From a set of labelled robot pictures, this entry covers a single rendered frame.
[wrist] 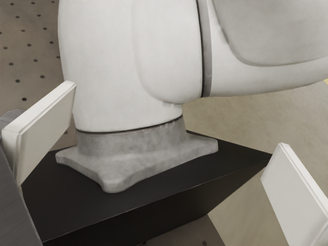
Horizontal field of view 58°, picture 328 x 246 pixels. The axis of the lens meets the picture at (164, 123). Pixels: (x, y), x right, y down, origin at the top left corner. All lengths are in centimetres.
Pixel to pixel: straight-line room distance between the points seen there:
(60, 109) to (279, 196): 13
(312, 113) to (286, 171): 201
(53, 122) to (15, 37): 63
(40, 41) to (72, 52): 41
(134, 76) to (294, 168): 22
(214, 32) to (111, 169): 19
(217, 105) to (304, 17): 148
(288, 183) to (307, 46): 21
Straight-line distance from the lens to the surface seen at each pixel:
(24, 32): 80
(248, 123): 181
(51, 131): 16
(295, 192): 17
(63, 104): 17
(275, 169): 19
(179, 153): 38
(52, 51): 76
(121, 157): 36
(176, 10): 35
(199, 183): 33
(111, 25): 35
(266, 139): 181
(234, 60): 36
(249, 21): 33
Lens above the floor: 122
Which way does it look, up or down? 51 degrees down
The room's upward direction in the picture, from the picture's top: 27 degrees clockwise
